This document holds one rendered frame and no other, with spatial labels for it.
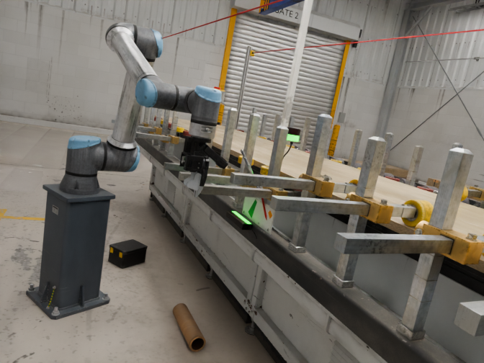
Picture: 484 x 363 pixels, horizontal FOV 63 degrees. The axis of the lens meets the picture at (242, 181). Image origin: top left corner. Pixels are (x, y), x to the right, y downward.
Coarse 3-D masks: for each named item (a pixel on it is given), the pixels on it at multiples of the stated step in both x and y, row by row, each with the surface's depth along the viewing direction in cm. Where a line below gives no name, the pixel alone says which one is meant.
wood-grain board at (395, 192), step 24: (216, 144) 248; (240, 144) 266; (264, 144) 301; (288, 168) 192; (336, 168) 229; (336, 192) 148; (384, 192) 170; (408, 192) 183; (456, 216) 144; (480, 216) 154; (480, 264) 93
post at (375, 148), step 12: (372, 144) 106; (384, 144) 106; (372, 156) 106; (372, 168) 106; (360, 180) 109; (372, 180) 107; (360, 192) 109; (372, 192) 109; (360, 216) 109; (348, 228) 112; (360, 228) 110; (348, 264) 111; (336, 276) 115; (348, 276) 113
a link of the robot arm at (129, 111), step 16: (144, 32) 173; (144, 48) 175; (160, 48) 178; (128, 80) 182; (128, 96) 185; (128, 112) 189; (128, 128) 193; (112, 144) 194; (128, 144) 197; (112, 160) 196; (128, 160) 201
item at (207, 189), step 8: (208, 184) 141; (200, 192) 138; (208, 192) 139; (216, 192) 140; (224, 192) 141; (232, 192) 143; (240, 192) 144; (248, 192) 146; (256, 192) 147; (264, 192) 149; (288, 192) 153; (296, 192) 155
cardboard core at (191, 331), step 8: (184, 304) 210; (176, 312) 204; (184, 312) 201; (176, 320) 201; (184, 320) 195; (192, 320) 196; (184, 328) 191; (192, 328) 188; (184, 336) 189; (192, 336) 183; (200, 336) 183; (192, 344) 187; (200, 344) 187
